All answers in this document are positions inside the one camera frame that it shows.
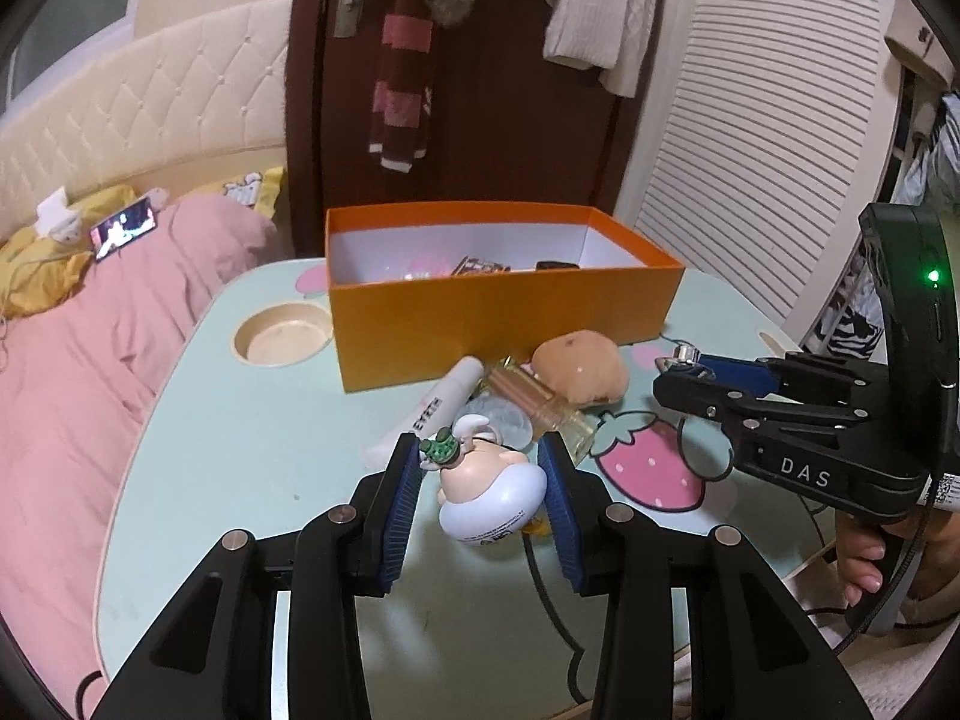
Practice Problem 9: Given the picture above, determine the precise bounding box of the clear round jar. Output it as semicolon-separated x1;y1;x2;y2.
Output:
454;399;535;447

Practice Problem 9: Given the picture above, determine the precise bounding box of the white cosmetic tube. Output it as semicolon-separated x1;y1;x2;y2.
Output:
366;355;482;466

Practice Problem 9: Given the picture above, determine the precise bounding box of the black cord loop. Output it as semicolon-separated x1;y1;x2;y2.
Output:
677;416;734;482

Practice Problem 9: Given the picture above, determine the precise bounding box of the mint green desktop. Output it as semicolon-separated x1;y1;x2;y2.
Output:
96;255;848;720

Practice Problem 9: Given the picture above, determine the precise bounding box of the gold perfume bottle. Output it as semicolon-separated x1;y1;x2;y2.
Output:
486;358;601;466

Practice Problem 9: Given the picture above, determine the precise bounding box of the maroon striped scarf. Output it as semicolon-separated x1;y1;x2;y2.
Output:
367;0;437;175

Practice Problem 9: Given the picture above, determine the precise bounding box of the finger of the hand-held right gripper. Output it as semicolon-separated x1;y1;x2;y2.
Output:
675;349;884;397
651;369;887;437

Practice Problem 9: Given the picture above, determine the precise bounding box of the white louvered door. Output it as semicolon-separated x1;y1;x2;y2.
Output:
615;0;916;361

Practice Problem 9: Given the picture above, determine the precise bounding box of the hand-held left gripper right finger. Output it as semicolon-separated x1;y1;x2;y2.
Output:
536;435;875;720

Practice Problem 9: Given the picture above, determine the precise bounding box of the cream tufted headboard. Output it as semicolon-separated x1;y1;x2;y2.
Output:
0;0;290;230

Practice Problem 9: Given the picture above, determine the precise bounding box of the white knit sweater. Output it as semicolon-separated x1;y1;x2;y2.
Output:
491;0;668;98

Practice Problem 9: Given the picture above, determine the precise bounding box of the person's right hand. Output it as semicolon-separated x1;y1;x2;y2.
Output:
834;514;887;611

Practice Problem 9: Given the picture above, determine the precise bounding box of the pink blanket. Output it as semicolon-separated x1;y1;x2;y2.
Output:
0;195;290;683

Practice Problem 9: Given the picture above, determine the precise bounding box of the brown plush bun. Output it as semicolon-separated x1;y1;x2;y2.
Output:
531;328;631;407

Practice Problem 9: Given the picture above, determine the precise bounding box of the white tissue holder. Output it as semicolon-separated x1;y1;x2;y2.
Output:
35;191;82;242

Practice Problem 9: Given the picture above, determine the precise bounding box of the orange cardboard box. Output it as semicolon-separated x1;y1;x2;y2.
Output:
325;201;687;393

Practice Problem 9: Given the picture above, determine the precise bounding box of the beige shelf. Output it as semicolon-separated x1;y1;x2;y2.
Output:
885;0;960;83

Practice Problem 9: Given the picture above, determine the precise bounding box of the dark brown wooden door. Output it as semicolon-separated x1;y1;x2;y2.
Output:
283;0;676;263

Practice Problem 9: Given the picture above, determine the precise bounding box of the black cable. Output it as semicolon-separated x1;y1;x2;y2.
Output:
521;532;601;710

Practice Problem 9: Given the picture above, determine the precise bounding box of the white haired doll figurine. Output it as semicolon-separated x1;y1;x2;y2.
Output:
421;424;548;545

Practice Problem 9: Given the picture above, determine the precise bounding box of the white cloth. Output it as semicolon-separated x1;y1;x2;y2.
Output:
825;615;960;720

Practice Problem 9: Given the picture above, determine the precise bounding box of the smartphone with lit screen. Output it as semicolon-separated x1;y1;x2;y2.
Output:
88;195;161;262

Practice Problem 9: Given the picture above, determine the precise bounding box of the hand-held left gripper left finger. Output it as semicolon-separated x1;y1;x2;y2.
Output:
90;433;422;720

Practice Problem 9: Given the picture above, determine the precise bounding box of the zebra striped cloth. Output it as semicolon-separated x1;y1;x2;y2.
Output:
821;307;882;357

